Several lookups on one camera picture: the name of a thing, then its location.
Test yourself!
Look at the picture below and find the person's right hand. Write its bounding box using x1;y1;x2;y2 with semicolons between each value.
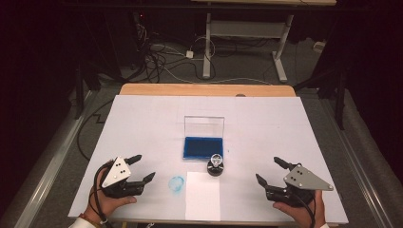
273;189;327;228

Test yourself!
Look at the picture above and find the hand-held gripper cable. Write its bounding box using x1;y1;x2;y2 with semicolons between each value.
293;189;317;228
89;160;114;228

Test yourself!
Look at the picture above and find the black floor cable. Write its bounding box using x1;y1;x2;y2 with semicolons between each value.
76;99;114;162

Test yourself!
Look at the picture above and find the brown wrist bracelet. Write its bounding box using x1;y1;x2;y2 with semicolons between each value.
78;213;103;228

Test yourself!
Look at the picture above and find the long white floor cable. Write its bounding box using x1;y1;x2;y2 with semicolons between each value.
163;65;274;86

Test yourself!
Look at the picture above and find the blue ink pad box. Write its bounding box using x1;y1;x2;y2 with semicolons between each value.
182;115;226;162

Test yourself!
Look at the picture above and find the metal floor rail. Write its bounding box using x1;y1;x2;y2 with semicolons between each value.
10;89;98;228
319;98;395;228

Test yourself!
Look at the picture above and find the large white board sheet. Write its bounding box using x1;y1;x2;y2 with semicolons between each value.
67;94;350;224

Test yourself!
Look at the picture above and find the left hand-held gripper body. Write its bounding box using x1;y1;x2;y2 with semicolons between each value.
100;156;146;200

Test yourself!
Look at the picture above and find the white paper sheet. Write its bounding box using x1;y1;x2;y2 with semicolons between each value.
184;171;221;222

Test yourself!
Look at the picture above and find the left hand-held gripper cable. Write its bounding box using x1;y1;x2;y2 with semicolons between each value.
89;160;114;228

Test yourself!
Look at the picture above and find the white desk frame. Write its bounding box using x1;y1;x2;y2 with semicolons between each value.
191;0;336;84

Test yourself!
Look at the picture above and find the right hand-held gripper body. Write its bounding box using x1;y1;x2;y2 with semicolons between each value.
265;162;335;209

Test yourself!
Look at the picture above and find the stamp with clear handle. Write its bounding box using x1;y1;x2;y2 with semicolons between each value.
210;153;224;169

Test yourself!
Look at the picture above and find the right hand-held gripper cable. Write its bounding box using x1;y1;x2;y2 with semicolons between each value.
293;189;317;228

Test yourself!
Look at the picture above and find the person's left hand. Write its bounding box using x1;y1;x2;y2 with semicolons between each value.
84;176;138;223

